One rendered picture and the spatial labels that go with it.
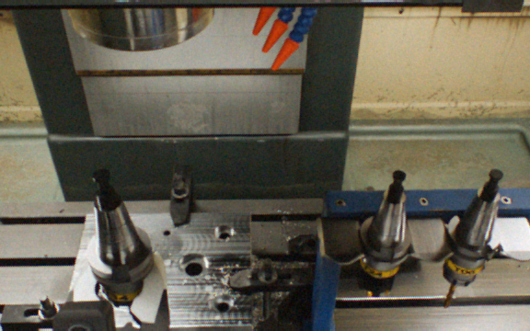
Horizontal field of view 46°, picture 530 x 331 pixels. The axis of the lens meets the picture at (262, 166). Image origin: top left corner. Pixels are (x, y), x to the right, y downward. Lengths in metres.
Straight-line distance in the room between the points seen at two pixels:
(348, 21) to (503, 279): 0.57
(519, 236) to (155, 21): 0.51
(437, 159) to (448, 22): 0.39
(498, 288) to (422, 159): 0.74
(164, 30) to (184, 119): 0.74
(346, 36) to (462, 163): 0.71
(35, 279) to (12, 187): 0.68
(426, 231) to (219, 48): 0.62
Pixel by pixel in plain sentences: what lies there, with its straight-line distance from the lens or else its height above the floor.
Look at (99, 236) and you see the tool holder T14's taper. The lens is 0.61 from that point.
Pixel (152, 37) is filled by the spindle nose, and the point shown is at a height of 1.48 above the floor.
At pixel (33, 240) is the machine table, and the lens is 1.26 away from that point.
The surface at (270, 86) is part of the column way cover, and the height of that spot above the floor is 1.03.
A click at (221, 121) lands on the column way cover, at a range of 1.38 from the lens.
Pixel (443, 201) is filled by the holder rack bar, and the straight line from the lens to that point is 0.84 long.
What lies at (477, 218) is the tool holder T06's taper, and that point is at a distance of 0.78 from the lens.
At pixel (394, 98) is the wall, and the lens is 1.89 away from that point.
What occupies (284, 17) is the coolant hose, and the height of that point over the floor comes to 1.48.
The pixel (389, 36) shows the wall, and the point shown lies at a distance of 1.76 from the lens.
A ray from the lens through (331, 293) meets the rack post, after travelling 0.94.
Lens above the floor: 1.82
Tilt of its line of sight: 44 degrees down
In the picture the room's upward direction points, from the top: 1 degrees clockwise
